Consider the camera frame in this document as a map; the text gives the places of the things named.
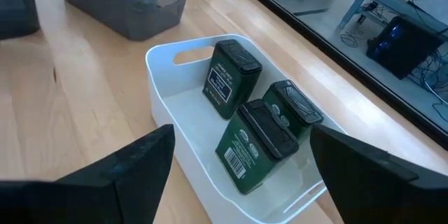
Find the green black pepper tin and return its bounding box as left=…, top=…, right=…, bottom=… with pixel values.
left=262, top=79, right=325, bottom=141
left=214, top=98, right=300, bottom=195
left=202, top=38, right=263, bottom=120

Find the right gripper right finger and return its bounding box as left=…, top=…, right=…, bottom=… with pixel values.
left=309, top=123, right=448, bottom=224

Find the white plastic bin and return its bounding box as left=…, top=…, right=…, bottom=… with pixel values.
left=145, top=34, right=347, bottom=224

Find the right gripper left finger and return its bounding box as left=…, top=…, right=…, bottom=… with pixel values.
left=0, top=123, right=176, bottom=224

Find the grey translucent bin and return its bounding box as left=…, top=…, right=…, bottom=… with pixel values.
left=55, top=0, right=193, bottom=41
left=0, top=0, right=41, bottom=41

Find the floor cable tangle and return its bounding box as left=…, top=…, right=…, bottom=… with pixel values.
left=409, top=48, right=448, bottom=120

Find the coiled cable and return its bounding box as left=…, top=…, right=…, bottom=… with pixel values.
left=339, top=31, right=360, bottom=48

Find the black computer tower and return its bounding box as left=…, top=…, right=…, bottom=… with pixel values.
left=365, top=15, right=445, bottom=81

